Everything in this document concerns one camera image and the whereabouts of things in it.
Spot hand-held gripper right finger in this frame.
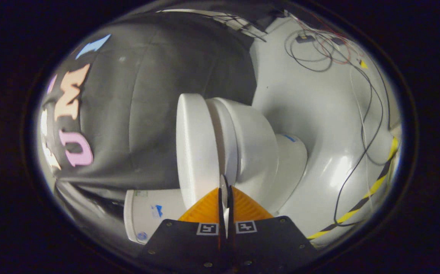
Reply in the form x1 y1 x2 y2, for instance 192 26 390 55
226 186 317 271

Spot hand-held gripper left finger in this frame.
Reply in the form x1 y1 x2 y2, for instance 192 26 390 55
138 187 228 271

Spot white toilet lid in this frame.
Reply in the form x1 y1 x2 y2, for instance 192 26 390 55
176 93 230 229

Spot white toilet bowl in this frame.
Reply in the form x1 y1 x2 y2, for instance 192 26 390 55
212 97 308 213

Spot yellow black floor tape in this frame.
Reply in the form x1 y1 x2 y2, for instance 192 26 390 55
307 137 400 240

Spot black backdrop cloth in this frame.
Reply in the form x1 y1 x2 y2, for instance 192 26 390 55
37 11 266 229

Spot tangle of floor cables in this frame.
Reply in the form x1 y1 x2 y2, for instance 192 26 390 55
284 15 395 229

